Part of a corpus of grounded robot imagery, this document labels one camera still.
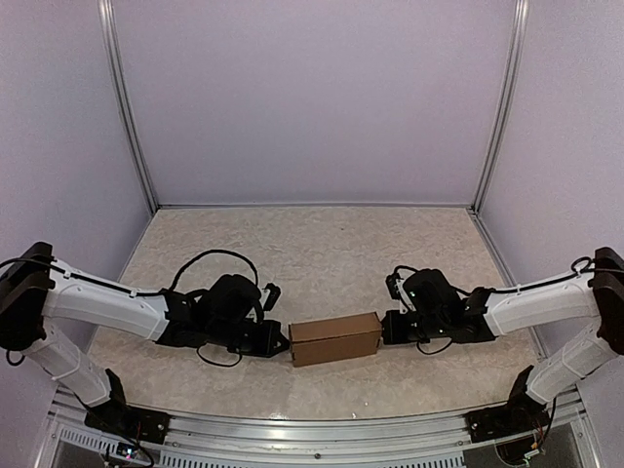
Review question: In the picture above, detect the aluminium frame post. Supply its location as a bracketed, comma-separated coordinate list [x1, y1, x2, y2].
[471, 0, 530, 217]
[97, 0, 160, 215]

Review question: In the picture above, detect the right aluminium frame post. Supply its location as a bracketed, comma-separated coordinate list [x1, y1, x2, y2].
[471, 0, 530, 217]

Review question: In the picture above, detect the black camera cable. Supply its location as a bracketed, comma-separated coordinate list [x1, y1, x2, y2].
[0, 249, 260, 303]
[392, 256, 624, 298]

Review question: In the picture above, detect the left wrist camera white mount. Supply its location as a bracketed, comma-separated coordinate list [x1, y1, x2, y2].
[253, 283, 282, 324]

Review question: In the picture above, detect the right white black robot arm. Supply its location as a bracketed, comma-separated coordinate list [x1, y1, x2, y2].
[381, 247, 623, 433]

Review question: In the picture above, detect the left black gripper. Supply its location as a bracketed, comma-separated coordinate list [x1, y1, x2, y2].
[208, 320, 290, 359]

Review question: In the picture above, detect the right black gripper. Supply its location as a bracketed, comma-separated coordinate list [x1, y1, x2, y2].
[375, 309, 448, 344]

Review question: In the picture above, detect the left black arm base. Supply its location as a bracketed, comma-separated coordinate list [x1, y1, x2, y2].
[85, 369, 172, 444]

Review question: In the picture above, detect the left aluminium frame post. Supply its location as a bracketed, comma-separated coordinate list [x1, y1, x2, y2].
[97, 0, 160, 215]

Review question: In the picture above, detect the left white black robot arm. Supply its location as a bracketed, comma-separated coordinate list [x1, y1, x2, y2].
[1, 242, 290, 434]

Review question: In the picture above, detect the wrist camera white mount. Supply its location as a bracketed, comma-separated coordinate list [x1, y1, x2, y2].
[253, 283, 282, 324]
[385, 273, 412, 313]

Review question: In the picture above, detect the right black camera cable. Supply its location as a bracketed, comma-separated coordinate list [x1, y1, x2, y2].
[392, 256, 624, 298]

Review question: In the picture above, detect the front aluminium rail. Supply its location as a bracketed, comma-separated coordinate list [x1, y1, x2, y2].
[32, 389, 605, 467]

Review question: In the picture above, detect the brown cardboard box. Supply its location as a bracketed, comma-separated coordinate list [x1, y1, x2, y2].
[289, 312, 382, 368]

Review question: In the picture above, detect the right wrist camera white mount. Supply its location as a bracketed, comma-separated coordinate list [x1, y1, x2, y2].
[385, 273, 412, 313]

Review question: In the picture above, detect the left black camera cable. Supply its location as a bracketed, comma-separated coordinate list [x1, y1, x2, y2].
[0, 249, 260, 303]

